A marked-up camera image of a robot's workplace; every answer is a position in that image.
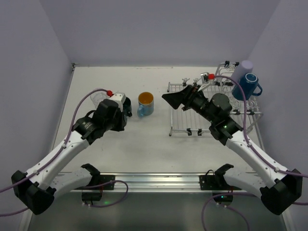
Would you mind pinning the lavender plastic cup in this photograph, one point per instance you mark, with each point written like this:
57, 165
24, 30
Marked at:
242, 69

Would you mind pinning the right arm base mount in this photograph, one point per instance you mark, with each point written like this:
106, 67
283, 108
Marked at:
214, 180

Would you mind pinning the dark blue plastic mug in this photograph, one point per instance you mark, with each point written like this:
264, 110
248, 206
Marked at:
248, 86

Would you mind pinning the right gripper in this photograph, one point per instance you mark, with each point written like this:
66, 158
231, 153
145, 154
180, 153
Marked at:
188, 96

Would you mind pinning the metal dish rack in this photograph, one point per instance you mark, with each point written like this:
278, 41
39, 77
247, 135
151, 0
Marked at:
226, 112

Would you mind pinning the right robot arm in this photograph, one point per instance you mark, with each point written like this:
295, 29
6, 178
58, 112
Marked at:
277, 186

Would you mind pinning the clear glass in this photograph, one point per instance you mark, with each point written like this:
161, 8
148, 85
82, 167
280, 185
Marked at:
98, 97

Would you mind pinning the light blue mug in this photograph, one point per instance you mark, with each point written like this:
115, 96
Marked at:
145, 104

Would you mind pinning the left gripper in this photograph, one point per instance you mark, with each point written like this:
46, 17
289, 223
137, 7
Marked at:
127, 109

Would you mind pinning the aluminium mounting rail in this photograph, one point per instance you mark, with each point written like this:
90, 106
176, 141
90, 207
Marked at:
163, 182

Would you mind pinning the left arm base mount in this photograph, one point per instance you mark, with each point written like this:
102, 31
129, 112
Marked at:
96, 179

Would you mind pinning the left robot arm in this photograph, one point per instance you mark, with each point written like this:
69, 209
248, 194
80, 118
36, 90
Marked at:
41, 184

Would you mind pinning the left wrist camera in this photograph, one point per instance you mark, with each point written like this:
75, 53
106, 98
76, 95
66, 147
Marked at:
118, 97

